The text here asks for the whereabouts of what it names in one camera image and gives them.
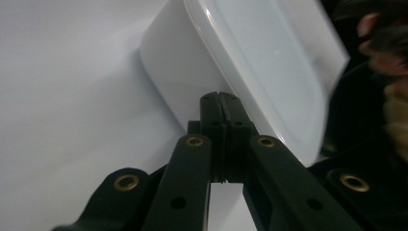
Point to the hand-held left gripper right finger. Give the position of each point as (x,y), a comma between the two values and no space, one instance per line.
(282,179)

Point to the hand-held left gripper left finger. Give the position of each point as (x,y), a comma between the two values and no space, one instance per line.
(186,179)

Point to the white rectangular plastic container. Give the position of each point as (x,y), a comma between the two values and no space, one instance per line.
(256,48)

